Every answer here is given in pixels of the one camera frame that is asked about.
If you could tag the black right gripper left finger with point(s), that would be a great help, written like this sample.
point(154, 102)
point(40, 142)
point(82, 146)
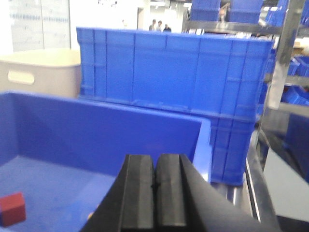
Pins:
point(129, 204)

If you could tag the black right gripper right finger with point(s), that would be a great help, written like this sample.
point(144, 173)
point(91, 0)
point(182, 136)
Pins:
point(185, 202)

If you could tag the red cube block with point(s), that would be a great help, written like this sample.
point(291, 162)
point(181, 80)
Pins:
point(12, 209)

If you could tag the blue target bin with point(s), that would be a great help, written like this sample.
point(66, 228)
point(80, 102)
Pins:
point(64, 154)

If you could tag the cream plastic bin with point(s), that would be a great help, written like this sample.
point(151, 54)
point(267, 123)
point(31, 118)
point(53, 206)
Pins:
point(55, 71)

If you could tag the large blue crate behind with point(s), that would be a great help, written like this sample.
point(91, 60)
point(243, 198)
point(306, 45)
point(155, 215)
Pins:
point(218, 77)

